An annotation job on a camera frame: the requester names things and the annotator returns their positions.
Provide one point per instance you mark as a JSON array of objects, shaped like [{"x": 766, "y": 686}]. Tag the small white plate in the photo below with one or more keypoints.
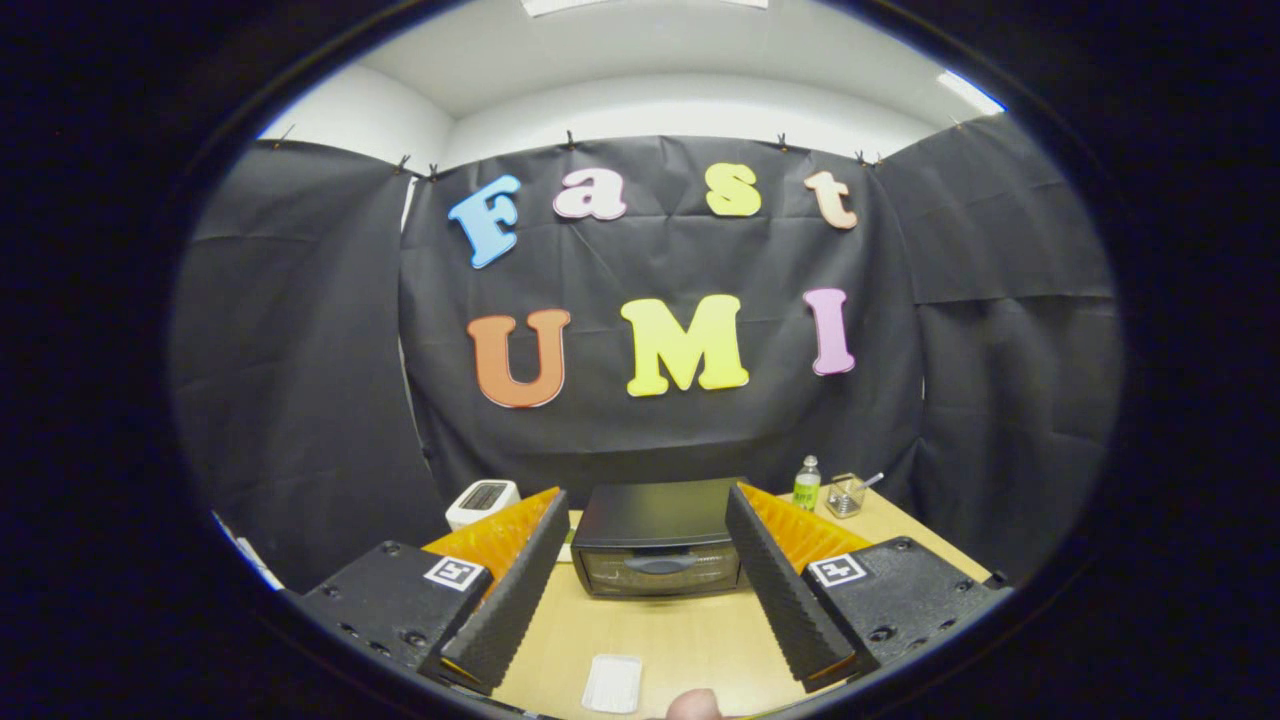
[{"x": 612, "y": 685}]

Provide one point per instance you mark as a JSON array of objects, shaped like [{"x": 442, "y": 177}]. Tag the plastic bottle with green label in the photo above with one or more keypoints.
[{"x": 806, "y": 488}]

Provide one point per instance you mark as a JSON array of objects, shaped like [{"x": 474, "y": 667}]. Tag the small ceiling light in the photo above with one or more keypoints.
[{"x": 970, "y": 92}]

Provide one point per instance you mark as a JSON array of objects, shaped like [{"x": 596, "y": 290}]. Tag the long ceiling light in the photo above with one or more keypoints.
[{"x": 640, "y": 5}]

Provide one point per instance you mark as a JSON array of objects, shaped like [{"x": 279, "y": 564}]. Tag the white and blue paper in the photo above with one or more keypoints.
[{"x": 250, "y": 555}]

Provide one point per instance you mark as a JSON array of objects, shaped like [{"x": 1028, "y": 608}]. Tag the black toaster oven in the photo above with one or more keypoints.
[{"x": 655, "y": 515}]

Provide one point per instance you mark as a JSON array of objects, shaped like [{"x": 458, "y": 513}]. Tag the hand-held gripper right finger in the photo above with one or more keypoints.
[{"x": 785, "y": 590}]

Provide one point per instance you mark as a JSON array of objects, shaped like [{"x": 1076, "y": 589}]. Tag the black backdrop cloth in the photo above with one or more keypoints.
[{"x": 660, "y": 260}]

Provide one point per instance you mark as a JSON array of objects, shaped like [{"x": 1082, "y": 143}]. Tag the clear glass holder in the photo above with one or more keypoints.
[{"x": 843, "y": 498}]

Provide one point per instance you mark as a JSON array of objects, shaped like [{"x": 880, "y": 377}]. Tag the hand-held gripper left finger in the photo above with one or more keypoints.
[{"x": 515, "y": 590}]

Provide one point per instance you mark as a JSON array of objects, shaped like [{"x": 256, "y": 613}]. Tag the white bread toaster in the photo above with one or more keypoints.
[{"x": 480, "y": 500}]

